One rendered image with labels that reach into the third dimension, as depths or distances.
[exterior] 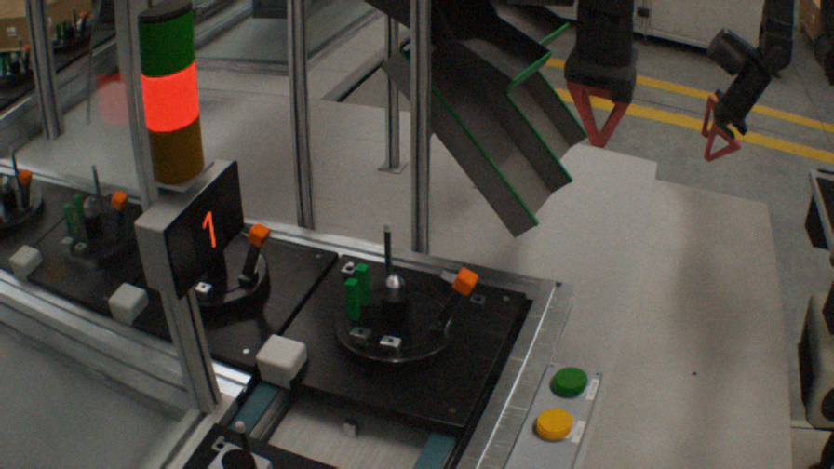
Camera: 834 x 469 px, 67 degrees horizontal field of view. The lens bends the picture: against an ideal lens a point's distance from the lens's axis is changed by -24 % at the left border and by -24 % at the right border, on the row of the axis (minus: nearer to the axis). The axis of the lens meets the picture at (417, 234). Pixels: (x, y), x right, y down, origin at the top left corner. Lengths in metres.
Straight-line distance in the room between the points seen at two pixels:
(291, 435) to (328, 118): 0.90
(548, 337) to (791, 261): 2.19
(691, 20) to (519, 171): 3.90
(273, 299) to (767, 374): 0.70
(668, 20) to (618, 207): 3.61
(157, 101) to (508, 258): 0.74
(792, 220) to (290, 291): 2.63
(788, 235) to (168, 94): 2.84
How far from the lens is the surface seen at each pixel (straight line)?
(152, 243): 0.66
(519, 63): 1.03
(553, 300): 1.01
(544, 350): 0.93
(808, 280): 2.98
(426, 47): 0.96
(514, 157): 1.12
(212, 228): 0.70
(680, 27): 4.95
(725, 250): 1.35
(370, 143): 1.54
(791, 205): 3.46
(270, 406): 0.89
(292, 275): 1.02
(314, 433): 0.89
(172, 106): 0.63
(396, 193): 1.38
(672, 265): 1.28
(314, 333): 0.93
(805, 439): 1.91
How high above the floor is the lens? 1.58
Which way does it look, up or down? 34 degrees down
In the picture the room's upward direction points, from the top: straight up
